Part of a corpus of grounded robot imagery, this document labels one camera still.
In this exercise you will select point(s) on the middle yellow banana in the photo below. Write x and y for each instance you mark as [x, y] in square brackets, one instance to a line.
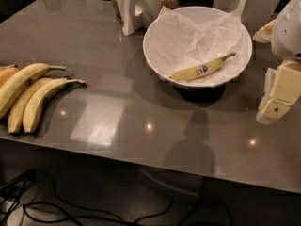
[16, 113]

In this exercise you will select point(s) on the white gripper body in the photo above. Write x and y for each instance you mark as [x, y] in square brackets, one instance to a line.
[288, 32]

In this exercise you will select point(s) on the orange-tinted banana at edge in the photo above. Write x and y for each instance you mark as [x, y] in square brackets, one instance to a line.
[6, 72]

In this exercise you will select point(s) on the white bowl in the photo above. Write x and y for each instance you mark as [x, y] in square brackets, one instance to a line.
[163, 41]

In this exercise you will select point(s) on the top yellow banana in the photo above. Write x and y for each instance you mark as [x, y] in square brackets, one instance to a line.
[20, 81]

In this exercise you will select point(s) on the white box on table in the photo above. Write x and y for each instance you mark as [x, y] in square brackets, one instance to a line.
[138, 13]

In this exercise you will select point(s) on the front yellow banana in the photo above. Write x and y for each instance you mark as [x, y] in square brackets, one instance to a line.
[37, 102]

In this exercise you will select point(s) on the yellow banana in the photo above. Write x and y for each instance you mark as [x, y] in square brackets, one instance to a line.
[16, 113]
[20, 81]
[37, 102]

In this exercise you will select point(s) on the white crumpled paper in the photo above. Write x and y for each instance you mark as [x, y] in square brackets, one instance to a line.
[188, 41]

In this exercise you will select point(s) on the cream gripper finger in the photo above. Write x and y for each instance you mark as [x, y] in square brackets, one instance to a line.
[282, 88]
[264, 35]

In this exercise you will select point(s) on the banana with blue sticker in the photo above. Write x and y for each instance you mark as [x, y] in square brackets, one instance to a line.
[201, 70]

